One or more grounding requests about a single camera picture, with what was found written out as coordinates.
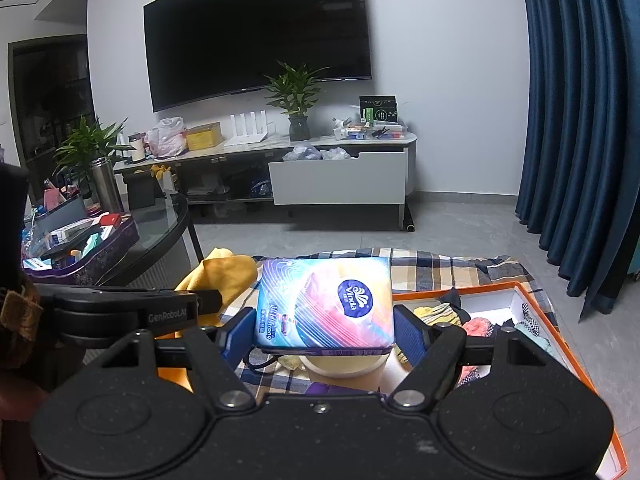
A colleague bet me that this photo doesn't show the black chair back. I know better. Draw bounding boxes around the black chair back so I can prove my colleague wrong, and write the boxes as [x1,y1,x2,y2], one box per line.
[122,169,162,212]

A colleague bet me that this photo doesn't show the purple cloth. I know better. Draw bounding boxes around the purple cloth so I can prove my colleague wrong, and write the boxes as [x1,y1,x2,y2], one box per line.
[304,381,387,400]

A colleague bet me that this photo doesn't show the orange-rimmed white box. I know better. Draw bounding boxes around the orange-rimmed white box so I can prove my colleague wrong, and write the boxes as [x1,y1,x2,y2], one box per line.
[390,280,629,480]

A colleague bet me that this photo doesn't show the yellow knitted cloth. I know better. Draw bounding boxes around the yellow knitted cloth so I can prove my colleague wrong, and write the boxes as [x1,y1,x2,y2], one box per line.
[414,304,464,332]

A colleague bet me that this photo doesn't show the steel thermos bottle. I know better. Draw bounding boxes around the steel thermos bottle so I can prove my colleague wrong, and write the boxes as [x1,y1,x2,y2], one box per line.
[89,156,125,215]

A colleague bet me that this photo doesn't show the blue curtain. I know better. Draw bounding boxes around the blue curtain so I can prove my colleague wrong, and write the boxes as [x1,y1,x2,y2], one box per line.
[516,0,640,322]

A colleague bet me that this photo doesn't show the black wall television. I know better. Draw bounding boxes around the black wall television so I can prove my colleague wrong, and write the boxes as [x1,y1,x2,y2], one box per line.
[143,0,374,114]

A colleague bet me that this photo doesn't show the tall green plant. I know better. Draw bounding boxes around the tall green plant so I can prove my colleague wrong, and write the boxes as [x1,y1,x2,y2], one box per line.
[52,114,134,197]

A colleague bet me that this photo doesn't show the beige paper cup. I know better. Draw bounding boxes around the beige paper cup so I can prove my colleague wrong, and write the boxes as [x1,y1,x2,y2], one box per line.
[299,351,390,379]

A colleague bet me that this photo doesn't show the purple storage box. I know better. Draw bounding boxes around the purple storage box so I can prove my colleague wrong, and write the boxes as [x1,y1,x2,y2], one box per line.
[20,195,141,287]

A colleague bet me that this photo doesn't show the clear plastic bags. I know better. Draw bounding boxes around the clear plastic bags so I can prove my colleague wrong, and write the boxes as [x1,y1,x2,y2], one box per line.
[281,143,359,163]

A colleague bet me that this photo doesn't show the plaid blanket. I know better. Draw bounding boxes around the plaid blanket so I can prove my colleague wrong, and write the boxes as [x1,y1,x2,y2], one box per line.
[220,247,552,401]

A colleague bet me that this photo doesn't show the pink white plastic bag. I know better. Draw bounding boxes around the pink white plastic bag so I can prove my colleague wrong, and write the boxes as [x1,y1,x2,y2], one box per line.
[145,116,189,159]

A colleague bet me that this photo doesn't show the clear plastic container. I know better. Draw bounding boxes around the clear plastic container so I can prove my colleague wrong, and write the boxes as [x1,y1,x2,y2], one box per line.
[332,114,409,141]

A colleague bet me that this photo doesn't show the blue tissue pack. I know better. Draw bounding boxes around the blue tissue pack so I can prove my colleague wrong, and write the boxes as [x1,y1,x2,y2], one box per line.
[251,256,397,352]

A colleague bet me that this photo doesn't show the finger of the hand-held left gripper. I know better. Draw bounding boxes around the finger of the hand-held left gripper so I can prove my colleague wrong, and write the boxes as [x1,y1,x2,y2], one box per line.
[34,284,224,347]

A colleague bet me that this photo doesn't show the white router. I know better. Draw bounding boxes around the white router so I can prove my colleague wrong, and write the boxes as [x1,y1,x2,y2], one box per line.
[223,109,270,147]

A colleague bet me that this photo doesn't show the potted plant black pot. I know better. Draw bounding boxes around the potted plant black pot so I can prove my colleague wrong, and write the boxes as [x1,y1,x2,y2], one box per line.
[263,61,332,142]

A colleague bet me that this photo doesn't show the black green box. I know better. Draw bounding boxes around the black green box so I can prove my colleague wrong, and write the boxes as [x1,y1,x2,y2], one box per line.
[358,94,399,129]

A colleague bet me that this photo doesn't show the yellow cardboard box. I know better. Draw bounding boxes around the yellow cardboard box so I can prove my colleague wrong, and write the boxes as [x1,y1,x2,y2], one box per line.
[185,122,225,152]

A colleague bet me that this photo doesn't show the checkered cloth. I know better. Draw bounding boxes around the checkered cloth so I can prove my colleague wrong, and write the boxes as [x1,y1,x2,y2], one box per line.
[514,302,544,342]

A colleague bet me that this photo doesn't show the white cabinet drawer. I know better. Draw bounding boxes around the white cabinet drawer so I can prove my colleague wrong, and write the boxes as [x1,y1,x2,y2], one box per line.
[267,149,409,206]

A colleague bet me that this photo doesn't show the round glass table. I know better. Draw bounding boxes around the round glass table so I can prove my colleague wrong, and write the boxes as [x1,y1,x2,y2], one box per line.
[30,192,204,292]

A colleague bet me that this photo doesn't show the pink fluffy towel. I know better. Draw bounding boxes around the pink fluffy towel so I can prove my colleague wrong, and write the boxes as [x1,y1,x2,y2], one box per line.
[457,317,497,386]

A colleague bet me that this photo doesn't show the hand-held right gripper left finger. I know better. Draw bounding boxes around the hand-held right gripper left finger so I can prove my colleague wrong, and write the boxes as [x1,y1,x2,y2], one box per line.
[101,307,259,412]

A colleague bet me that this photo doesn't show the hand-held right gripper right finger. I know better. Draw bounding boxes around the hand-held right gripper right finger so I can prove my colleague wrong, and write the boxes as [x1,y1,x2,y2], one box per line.
[389,304,547,409]

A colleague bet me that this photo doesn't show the black hair tie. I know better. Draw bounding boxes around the black hair tie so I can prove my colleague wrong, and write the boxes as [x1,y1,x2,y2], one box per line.
[242,349,282,375]

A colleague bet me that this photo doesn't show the white television cabinet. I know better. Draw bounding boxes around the white television cabinet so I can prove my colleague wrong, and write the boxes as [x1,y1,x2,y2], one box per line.
[113,131,419,234]

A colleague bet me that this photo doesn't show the dark display cabinet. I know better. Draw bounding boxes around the dark display cabinet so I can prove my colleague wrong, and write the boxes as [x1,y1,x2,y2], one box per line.
[7,34,97,202]

